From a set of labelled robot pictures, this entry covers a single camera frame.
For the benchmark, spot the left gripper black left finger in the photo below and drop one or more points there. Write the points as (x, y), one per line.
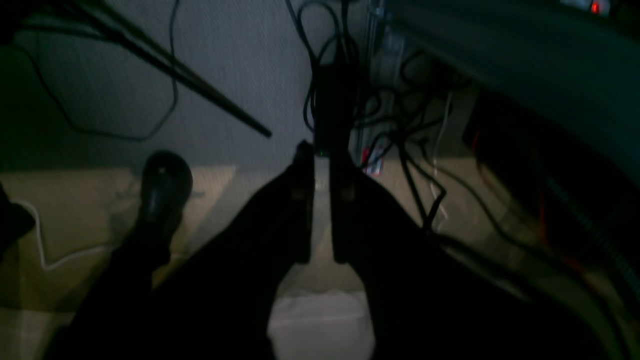
(217, 305)

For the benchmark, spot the black tripod leg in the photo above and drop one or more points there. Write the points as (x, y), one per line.
(166, 63)

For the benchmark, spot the black power adapter brick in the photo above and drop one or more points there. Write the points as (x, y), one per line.
(332, 109)

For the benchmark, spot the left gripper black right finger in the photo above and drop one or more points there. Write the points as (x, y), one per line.
(424, 304)

